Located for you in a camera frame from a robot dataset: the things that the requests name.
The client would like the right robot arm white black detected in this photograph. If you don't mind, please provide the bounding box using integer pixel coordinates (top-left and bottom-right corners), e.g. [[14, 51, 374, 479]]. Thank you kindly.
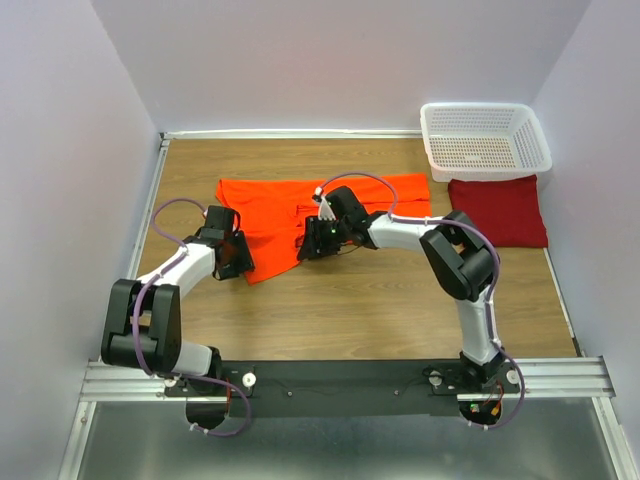
[[297, 187, 505, 392]]

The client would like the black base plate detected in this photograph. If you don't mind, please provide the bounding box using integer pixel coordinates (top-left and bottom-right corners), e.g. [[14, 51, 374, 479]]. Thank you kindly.
[[164, 358, 521, 432]]

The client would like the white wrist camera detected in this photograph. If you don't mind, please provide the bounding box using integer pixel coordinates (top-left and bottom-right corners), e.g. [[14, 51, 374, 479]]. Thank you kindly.
[[312, 187, 336, 221], [203, 205, 241, 233]]

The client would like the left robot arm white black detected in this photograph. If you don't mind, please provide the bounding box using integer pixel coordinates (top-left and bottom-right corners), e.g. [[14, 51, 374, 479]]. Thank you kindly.
[[101, 205, 254, 395]]

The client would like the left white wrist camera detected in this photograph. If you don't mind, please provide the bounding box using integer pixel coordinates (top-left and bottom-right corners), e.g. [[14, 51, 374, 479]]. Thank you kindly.
[[203, 205, 241, 233]]

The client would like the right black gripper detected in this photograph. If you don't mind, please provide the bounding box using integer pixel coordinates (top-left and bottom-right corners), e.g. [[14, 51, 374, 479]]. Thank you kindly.
[[295, 216, 349, 261]]

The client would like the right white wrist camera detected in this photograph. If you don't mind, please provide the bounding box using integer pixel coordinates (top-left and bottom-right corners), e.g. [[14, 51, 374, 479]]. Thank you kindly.
[[312, 187, 336, 221]]

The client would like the orange t shirt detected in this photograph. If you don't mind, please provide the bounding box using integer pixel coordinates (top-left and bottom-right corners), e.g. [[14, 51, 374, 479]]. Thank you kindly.
[[216, 173, 432, 285]]

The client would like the aluminium rail frame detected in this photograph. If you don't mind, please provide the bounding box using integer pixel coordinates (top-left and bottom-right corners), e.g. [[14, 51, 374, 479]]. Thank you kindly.
[[60, 137, 635, 479]]

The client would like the white plastic basket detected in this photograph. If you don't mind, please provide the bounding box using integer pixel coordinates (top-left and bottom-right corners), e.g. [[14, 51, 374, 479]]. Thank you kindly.
[[420, 102, 552, 183]]

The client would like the folded dark red t shirt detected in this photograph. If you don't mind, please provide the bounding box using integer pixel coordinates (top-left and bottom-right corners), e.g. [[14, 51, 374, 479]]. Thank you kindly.
[[448, 175, 549, 249]]

